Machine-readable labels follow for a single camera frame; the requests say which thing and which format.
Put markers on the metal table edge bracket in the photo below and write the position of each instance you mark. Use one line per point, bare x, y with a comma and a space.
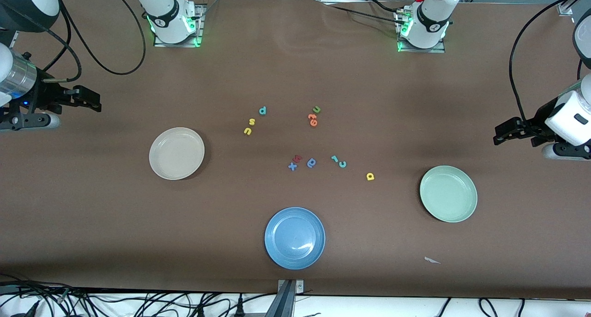
288, 298

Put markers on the beige brown plate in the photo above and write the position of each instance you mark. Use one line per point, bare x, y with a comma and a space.
177, 153

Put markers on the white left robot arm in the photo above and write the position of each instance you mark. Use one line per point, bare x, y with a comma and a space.
427, 39

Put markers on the blue foam letter a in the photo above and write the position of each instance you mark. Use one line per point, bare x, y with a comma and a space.
311, 163

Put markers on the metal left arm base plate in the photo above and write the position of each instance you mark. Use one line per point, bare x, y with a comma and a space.
441, 48

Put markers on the blue plate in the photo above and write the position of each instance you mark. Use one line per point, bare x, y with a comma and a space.
294, 238

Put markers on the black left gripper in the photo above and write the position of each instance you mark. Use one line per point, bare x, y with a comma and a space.
537, 118

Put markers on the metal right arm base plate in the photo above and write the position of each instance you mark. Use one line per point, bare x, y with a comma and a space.
199, 26

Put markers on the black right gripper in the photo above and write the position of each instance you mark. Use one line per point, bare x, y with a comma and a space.
45, 95

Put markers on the black power plug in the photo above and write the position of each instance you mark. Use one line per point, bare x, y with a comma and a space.
200, 311
239, 308

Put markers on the white paper scrap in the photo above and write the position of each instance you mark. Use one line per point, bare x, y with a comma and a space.
431, 260

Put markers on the blue foam letter x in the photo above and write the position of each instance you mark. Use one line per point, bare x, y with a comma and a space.
292, 166

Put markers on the pale green plate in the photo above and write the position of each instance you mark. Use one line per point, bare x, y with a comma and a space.
448, 194

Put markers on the aluminium corner bracket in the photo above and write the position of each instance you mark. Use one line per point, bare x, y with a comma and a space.
565, 8

